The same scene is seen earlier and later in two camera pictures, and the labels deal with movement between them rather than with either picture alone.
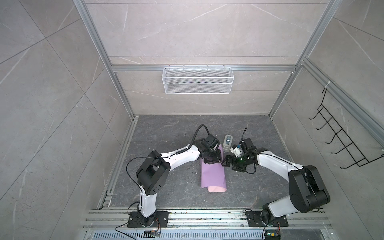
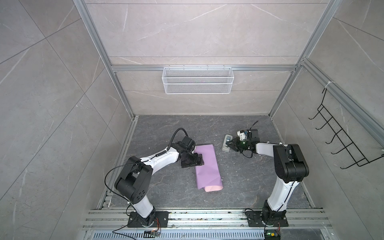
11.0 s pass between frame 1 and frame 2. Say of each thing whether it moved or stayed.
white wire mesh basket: stayed
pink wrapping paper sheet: moved
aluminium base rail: stayed
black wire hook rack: stayed
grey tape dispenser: stayed
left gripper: moved
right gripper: moved
